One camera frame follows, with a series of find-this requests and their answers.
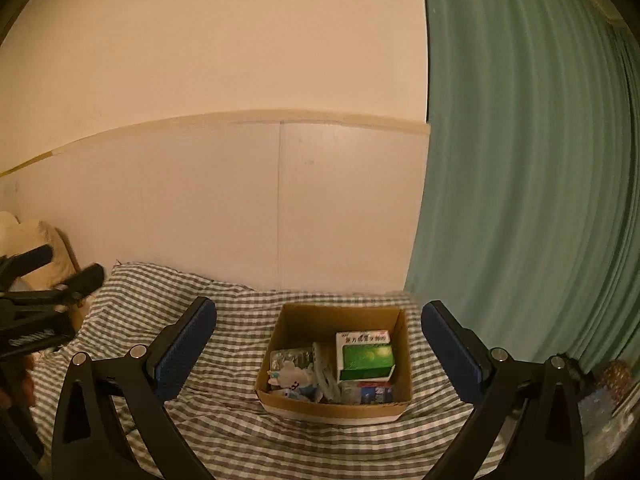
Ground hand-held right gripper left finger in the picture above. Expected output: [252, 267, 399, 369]
[50, 296, 218, 480]

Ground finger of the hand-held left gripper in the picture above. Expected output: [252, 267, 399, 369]
[0, 244, 54, 283]
[0, 263, 106, 311]

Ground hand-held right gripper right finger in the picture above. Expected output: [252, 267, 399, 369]
[421, 300, 586, 480]

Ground green medicine box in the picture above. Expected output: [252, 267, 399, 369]
[335, 330, 396, 383]

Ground red and blue packet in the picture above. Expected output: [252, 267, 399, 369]
[342, 380, 393, 405]

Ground blue printed packet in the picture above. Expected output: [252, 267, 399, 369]
[270, 347, 316, 371]

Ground white blue tissue pack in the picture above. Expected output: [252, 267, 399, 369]
[267, 362, 321, 403]

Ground cardboard box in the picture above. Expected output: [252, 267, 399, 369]
[254, 302, 413, 426]

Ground person's left hand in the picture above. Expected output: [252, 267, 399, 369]
[0, 355, 37, 411]

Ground beige pillow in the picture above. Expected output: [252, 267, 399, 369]
[20, 220, 83, 306]

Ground cream cushion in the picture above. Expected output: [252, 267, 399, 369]
[0, 211, 21, 258]

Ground grey white checkered blanket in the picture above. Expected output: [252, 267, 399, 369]
[30, 260, 506, 480]

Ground pale blue bag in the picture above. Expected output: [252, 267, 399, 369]
[580, 387, 621, 441]

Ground brown patterned object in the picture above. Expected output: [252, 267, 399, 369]
[597, 359, 633, 401]

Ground teal curtain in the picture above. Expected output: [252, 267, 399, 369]
[404, 0, 640, 376]

